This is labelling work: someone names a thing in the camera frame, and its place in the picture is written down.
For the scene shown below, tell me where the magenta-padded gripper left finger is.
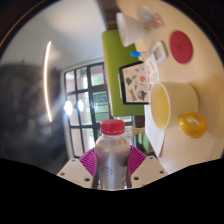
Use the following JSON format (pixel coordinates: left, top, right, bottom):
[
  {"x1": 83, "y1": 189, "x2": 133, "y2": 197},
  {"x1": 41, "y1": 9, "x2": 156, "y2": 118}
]
[{"x1": 56, "y1": 148, "x2": 98, "y2": 190}]

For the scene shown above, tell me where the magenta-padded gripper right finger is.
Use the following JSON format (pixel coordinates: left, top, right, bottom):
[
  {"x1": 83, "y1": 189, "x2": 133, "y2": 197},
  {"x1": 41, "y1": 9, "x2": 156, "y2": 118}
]
[{"x1": 127, "y1": 145, "x2": 169, "y2": 190}]

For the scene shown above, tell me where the clear red-capped drink bottle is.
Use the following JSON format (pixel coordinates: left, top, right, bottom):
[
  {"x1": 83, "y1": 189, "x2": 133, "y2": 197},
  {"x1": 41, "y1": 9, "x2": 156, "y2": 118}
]
[{"x1": 94, "y1": 119, "x2": 132, "y2": 191}]

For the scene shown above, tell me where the group of green-seated wooden chairs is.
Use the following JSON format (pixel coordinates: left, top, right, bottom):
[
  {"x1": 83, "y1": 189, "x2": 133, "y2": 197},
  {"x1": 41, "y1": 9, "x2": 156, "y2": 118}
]
[{"x1": 124, "y1": 115, "x2": 151, "y2": 155}]

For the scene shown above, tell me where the group of pendant lamps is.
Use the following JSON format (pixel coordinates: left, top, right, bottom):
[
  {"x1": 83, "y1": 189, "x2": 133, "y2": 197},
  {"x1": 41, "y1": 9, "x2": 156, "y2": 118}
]
[{"x1": 63, "y1": 99, "x2": 85, "y2": 117}]

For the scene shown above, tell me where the black-framed sticker-covered tablet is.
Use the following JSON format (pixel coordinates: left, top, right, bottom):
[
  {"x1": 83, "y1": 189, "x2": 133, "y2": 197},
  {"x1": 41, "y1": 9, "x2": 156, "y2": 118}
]
[{"x1": 118, "y1": 60, "x2": 160, "y2": 106}]

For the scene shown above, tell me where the long curved ceiling light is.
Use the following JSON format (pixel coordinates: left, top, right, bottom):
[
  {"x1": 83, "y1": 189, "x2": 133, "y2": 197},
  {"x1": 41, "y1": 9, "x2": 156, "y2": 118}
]
[{"x1": 43, "y1": 40, "x2": 53, "y2": 123}]

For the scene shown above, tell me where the green upholstered booth bench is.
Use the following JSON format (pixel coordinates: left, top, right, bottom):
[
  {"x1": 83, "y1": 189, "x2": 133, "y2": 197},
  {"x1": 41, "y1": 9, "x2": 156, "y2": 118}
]
[{"x1": 101, "y1": 28, "x2": 145, "y2": 118}]

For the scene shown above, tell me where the small blue-capped tube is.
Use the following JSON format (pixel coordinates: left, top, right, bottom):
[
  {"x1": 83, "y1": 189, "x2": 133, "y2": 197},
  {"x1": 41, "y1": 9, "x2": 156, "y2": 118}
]
[{"x1": 129, "y1": 50, "x2": 151, "y2": 58}]

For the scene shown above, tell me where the small white flat device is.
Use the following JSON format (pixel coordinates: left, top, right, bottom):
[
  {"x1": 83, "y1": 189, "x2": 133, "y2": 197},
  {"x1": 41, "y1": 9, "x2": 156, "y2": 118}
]
[{"x1": 151, "y1": 40, "x2": 169, "y2": 64}]

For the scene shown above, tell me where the flat round red coaster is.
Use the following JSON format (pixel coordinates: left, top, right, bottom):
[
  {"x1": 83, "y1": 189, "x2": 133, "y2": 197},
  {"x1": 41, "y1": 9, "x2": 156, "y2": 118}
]
[{"x1": 169, "y1": 30, "x2": 194, "y2": 65}]

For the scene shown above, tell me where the cream mug with yellow handle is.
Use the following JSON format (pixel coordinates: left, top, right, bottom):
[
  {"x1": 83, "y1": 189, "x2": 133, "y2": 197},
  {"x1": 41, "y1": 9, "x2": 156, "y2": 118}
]
[{"x1": 149, "y1": 80, "x2": 208, "y2": 140}]

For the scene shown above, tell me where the large black-framed window wall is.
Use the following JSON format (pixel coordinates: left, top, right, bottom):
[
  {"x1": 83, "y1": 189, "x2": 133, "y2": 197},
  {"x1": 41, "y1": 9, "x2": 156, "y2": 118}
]
[{"x1": 63, "y1": 62, "x2": 113, "y2": 159}]

